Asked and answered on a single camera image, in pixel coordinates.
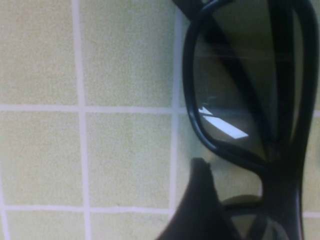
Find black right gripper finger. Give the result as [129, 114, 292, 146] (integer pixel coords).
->
[154, 157, 243, 240]

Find black-framed glasses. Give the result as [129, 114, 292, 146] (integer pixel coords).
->
[172, 0, 320, 240]

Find green checked tablecloth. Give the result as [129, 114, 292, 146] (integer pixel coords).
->
[0, 0, 320, 240]

